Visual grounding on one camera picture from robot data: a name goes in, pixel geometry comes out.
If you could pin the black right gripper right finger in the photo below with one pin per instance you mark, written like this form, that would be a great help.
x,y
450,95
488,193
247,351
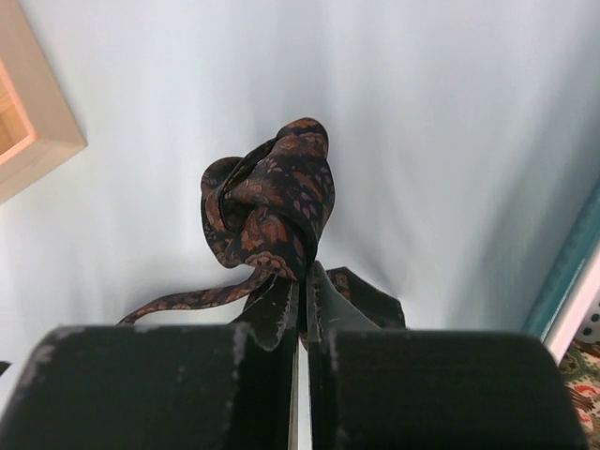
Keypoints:
x,y
394,388

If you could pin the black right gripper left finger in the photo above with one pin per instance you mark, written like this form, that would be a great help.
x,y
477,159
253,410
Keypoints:
x,y
210,386

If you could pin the dark paisley tie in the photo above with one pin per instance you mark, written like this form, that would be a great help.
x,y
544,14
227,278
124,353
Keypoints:
x,y
266,211

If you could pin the white teal plastic basket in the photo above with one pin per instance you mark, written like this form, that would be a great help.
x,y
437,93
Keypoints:
x,y
571,286

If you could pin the brown patterned tie in basket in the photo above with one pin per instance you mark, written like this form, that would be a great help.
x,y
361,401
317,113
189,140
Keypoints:
x,y
580,371

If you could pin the wooden compartment box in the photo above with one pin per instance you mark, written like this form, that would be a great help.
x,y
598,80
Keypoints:
x,y
38,129

